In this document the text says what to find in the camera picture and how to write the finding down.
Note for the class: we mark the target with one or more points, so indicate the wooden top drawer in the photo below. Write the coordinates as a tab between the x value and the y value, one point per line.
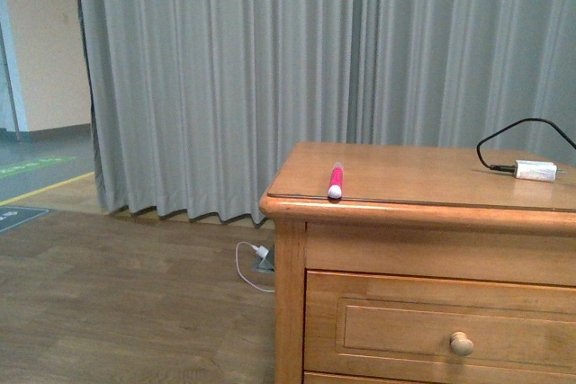
399	328

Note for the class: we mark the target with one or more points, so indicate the white floor charger plug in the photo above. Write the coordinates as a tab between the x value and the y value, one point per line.
261	251

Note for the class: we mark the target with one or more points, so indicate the metal floor socket box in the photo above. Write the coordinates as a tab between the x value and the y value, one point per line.
266	265

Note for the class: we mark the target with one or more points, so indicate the wooden nightstand cabinet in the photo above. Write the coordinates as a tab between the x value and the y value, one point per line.
423	212

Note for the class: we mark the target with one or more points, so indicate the pink marker with white cap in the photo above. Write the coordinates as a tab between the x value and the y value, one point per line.
335	187

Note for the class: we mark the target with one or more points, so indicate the grey pleated curtain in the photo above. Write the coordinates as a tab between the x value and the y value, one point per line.
197	103

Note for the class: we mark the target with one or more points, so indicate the white charger adapter block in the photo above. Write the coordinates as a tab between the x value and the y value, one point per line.
541	171

